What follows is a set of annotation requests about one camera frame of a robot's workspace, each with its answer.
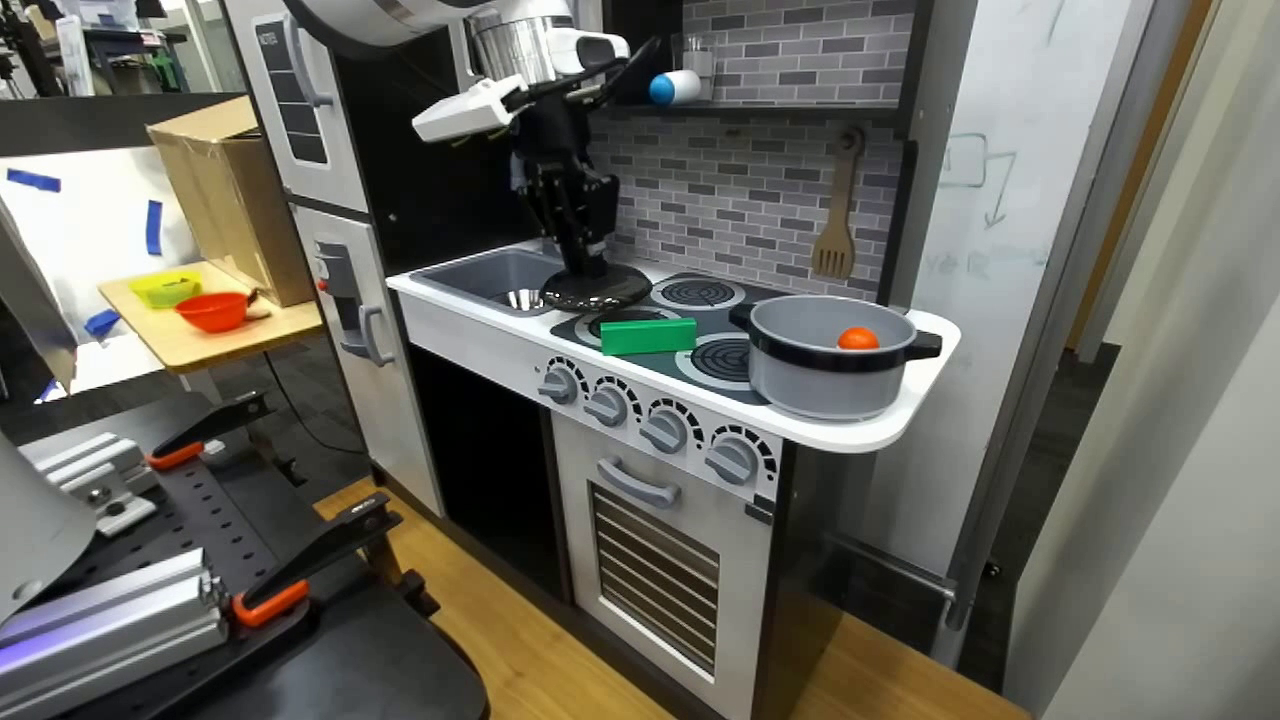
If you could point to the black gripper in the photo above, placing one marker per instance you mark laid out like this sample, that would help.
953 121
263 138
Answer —
562 185

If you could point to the black pot lid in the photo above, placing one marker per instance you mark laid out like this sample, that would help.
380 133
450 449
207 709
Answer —
596 290

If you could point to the white bottle orange cap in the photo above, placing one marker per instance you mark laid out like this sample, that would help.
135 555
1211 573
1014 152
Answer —
858 336

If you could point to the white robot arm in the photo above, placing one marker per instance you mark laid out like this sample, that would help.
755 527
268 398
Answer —
390 25

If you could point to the grey toy cooking pot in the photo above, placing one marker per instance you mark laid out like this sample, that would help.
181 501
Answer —
798 368

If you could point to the small metal bowl in sink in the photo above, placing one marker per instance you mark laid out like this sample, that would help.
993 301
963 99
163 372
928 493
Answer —
524 301

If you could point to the green rectangular block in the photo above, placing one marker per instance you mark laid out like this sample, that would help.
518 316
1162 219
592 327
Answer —
647 336

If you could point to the white blue cylinder toy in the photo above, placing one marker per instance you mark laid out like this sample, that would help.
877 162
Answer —
672 91

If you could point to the toy kitchen play set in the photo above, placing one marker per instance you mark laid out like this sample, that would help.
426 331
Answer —
692 518

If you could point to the cardboard box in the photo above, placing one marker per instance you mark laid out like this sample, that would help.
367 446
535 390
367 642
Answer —
229 199

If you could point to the orange bowl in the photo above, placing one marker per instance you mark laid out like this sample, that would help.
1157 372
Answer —
217 311

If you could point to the green yellow tray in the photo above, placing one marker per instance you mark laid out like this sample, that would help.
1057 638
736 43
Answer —
164 290

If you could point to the black orange clamp lower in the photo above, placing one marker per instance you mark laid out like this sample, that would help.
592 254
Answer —
354 535

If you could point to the black orange clamp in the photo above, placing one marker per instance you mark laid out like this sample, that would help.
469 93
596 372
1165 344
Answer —
188 443
354 535

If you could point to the wooden board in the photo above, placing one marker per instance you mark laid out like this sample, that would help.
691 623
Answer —
178 344

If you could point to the black orange clamp upper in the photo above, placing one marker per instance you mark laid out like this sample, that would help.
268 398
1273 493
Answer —
188 443

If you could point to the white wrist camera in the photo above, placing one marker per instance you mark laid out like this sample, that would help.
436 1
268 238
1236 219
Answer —
518 76

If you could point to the wooden spatula on wall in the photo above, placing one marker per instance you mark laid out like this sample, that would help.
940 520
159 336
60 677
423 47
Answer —
832 250

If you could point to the aluminium extrusion rail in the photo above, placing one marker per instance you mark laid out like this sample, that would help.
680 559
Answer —
107 638

